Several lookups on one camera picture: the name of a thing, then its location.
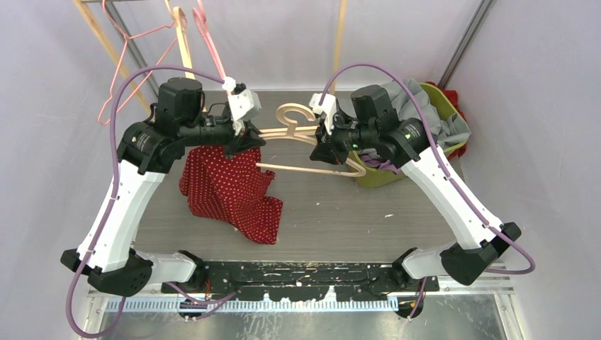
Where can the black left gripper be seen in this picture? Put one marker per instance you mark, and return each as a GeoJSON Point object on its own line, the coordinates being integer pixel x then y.
{"type": "Point", "coordinates": [249, 139]}

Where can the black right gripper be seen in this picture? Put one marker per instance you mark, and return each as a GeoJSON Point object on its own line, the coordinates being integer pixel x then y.
{"type": "Point", "coordinates": [326, 150]}

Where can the purple skirt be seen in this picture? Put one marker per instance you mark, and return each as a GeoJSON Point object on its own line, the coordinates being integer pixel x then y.
{"type": "Point", "coordinates": [379, 164]}

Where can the red polka dot skirt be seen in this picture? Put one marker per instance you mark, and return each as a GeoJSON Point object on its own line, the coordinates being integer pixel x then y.
{"type": "Point", "coordinates": [232, 190]}

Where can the wooden hanger of red skirt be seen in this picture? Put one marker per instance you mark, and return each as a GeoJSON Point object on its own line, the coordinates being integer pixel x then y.
{"type": "Point", "coordinates": [291, 131]}

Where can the grey skirt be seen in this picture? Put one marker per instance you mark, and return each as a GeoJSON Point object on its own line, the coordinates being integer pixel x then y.
{"type": "Point", "coordinates": [446, 133]}

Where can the pink hanger of grey skirt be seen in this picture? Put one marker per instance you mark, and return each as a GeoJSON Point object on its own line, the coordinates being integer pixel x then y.
{"type": "Point", "coordinates": [200, 20]}

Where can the wooden hanger of purple skirt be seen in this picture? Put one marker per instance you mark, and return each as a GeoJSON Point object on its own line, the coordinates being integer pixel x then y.
{"type": "Point", "coordinates": [180, 22]}

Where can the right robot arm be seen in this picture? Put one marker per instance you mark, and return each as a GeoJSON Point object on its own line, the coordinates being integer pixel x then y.
{"type": "Point", "coordinates": [481, 237]}

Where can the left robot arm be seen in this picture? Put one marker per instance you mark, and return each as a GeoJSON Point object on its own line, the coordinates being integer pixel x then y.
{"type": "Point", "coordinates": [145, 155]}

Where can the olive green plastic basket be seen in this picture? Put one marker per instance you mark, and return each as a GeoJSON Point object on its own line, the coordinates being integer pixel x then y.
{"type": "Point", "coordinates": [374, 178]}

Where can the wooden clothes rack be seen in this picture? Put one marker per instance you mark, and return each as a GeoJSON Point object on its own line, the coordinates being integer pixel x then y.
{"type": "Point", "coordinates": [110, 50]}

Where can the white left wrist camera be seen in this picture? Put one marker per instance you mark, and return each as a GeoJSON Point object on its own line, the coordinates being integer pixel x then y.
{"type": "Point", "coordinates": [244, 104]}

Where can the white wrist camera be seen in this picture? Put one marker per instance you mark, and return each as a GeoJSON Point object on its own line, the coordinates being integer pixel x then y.
{"type": "Point", "coordinates": [244, 104]}
{"type": "Point", "coordinates": [324, 104]}

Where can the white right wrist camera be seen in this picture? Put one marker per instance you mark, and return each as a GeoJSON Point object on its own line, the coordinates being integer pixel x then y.
{"type": "Point", "coordinates": [324, 104]}

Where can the metal corner rail right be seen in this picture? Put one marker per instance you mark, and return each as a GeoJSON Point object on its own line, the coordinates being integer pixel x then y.
{"type": "Point", "coordinates": [472, 29]}

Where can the metal corner rail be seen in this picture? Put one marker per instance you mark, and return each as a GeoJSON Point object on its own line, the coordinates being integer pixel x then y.
{"type": "Point", "coordinates": [130, 48]}
{"type": "Point", "coordinates": [472, 29]}

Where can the metal corner rail left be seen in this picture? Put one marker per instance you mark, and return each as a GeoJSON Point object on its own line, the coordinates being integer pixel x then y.
{"type": "Point", "coordinates": [130, 48]}

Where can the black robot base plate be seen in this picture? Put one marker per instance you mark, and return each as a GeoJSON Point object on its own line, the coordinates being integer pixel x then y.
{"type": "Point", "coordinates": [300, 282]}

